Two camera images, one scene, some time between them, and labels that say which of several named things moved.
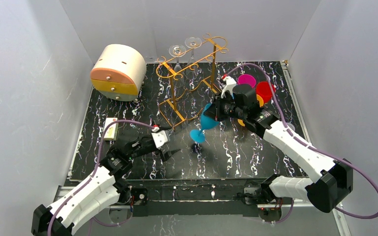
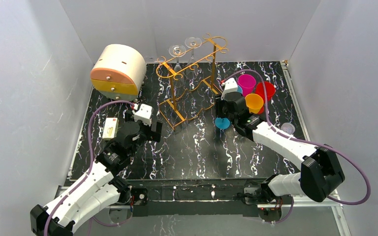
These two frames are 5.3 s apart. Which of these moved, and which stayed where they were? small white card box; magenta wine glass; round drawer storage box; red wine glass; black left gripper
Moved: black left gripper; magenta wine glass
Stayed: red wine glass; small white card box; round drawer storage box
